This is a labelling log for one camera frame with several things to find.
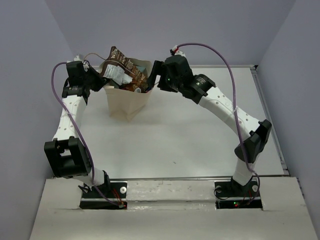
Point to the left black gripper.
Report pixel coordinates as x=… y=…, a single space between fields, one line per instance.
x=101 y=80

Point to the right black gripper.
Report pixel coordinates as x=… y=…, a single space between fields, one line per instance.
x=160 y=67

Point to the brown snack bag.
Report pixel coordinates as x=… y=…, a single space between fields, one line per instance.
x=124 y=72

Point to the brown paper bag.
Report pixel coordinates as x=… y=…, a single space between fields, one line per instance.
x=123 y=104

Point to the light blue cassava chips bag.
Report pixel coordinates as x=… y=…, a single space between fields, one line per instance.
x=142 y=69

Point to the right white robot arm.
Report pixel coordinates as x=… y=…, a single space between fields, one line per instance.
x=253 y=134

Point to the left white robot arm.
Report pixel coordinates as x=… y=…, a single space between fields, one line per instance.
x=68 y=153

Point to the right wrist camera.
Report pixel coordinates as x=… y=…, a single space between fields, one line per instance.
x=175 y=51

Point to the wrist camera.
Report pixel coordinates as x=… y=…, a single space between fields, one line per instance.
x=85 y=63
x=175 y=51

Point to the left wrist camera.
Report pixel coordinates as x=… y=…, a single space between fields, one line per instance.
x=85 y=63

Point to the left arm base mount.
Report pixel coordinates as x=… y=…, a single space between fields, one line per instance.
x=114 y=198

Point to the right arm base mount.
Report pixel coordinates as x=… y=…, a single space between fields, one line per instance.
x=229 y=198

